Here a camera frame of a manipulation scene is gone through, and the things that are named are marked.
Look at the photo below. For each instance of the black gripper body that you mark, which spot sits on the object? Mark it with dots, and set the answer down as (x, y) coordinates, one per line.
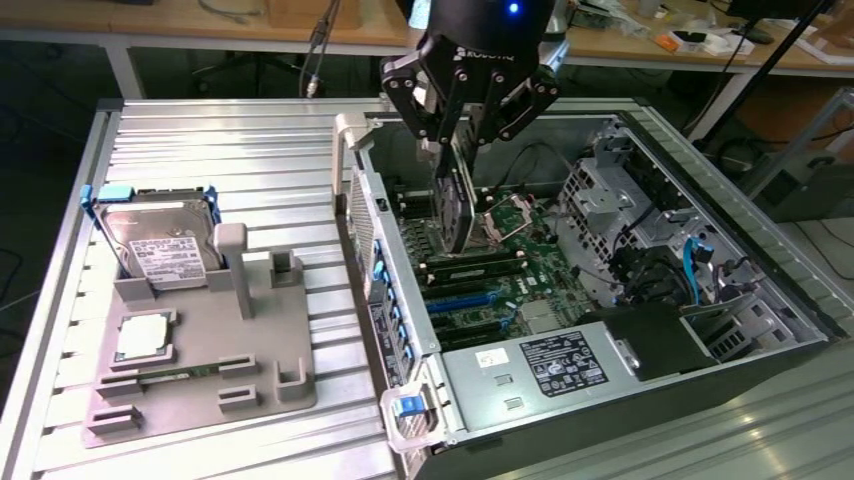
(480, 45)

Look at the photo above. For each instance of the graphics card with metal bracket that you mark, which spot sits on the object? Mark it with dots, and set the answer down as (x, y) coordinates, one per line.
(453, 210)

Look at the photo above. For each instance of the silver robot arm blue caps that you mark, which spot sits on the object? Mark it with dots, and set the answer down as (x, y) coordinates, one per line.
(559, 50)

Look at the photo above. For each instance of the green circuit board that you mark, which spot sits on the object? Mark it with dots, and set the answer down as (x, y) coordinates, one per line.
(596, 17)

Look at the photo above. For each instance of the silver perforated disk bay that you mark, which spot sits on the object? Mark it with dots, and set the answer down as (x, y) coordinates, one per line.
(593, 200)

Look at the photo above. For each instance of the metal socket cover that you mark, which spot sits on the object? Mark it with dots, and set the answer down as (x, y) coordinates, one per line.
(513, 217)

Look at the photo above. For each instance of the black office chair base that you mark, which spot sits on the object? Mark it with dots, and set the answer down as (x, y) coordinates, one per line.
(263, 57)

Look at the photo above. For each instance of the CPU socket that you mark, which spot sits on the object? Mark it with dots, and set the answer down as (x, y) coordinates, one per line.
(484, 241)

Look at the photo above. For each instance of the green motherboard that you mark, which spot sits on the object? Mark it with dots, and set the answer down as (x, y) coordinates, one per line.
(529, 272)

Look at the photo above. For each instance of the white box with black insert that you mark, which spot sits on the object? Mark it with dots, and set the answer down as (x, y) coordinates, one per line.
(714, 46)

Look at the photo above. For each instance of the black RAM stick with label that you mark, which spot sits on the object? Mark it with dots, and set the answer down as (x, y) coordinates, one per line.
(467, 272)

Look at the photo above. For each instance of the black stand pole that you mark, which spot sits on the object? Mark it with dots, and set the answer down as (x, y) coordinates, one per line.
(774, 55)

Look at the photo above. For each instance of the silver chipset heatsink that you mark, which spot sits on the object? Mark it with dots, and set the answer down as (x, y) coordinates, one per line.
(541, 320)

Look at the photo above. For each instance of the black expansion slot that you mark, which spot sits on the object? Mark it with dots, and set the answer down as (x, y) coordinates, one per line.
(467, 327)

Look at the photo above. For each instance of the black monitor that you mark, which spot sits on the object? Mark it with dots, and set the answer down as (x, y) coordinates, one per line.
(780, 6)

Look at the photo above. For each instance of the dark grey computer tower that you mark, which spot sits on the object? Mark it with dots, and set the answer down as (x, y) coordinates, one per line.
(814, 190)

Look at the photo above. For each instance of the silver hard disk drive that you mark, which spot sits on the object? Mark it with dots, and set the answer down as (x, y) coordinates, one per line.
(162, 250)

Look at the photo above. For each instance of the black plastic shroud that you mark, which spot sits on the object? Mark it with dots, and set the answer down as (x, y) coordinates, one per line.
(647, 340)

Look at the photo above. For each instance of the long wooden desk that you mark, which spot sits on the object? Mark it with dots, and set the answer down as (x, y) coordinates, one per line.
(66, 15)

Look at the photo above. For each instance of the silver front disk bay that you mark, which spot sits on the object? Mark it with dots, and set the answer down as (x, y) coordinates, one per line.
(734, 340)

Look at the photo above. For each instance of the silver power supply unit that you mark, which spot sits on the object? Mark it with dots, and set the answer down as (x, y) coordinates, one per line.
(480, 390)

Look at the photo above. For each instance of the grey parts rack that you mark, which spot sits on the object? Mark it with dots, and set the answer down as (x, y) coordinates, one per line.
(200, 345)

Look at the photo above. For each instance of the silver CPU chip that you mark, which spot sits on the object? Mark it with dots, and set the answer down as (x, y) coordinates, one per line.
(142, 336)

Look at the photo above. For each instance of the open black PC case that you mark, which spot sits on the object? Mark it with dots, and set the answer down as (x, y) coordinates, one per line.
(600, 425)

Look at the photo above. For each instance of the green RAM stick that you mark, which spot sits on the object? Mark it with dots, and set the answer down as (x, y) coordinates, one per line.
(180, 373)

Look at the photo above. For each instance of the aluminium profile frame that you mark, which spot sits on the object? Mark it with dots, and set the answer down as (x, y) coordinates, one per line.
(803, 132)

